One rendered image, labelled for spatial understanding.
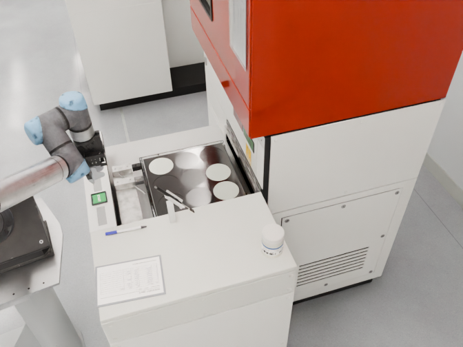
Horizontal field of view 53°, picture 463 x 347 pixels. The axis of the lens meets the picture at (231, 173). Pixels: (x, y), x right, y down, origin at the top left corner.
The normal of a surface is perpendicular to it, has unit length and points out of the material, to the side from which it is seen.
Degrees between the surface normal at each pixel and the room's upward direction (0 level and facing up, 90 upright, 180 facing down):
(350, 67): 90
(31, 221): 45
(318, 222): 90
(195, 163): 0
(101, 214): 0
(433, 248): 0
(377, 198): 90
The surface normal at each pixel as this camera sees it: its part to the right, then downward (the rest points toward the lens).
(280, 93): 0.29, 0.66
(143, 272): -0.02, -0.71
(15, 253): 0.29, -0.07
